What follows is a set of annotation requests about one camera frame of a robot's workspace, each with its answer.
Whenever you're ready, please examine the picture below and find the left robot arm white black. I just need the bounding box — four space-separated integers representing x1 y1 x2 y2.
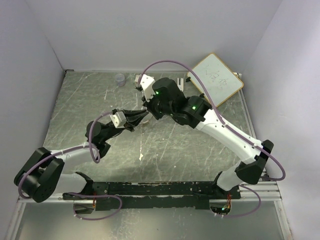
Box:
14 109 148 203

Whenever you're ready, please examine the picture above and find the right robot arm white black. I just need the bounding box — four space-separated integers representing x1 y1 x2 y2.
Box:
140 74 274 199

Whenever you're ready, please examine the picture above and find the white green cardboard box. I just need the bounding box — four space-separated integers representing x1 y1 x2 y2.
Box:
134 74 141 85

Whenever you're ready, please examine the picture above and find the clear plastic cup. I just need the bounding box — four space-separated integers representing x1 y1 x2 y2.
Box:
115 73 126 87

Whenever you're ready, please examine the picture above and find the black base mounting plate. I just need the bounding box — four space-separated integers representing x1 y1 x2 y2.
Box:
62 181 241 210

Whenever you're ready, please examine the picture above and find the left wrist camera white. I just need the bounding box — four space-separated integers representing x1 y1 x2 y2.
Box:
110 109 127 129

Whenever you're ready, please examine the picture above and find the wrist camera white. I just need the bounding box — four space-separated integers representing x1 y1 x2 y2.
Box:
135 74 155 102
110 109 127 129

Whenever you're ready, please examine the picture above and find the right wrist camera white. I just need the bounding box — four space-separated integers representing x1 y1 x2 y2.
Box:
135 74 155 102

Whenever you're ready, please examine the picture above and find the small whiteboard yellow frame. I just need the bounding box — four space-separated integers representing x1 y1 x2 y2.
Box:
187 53 244 107

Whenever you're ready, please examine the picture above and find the aluminium rail frame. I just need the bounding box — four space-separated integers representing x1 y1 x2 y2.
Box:
17 69 283 203

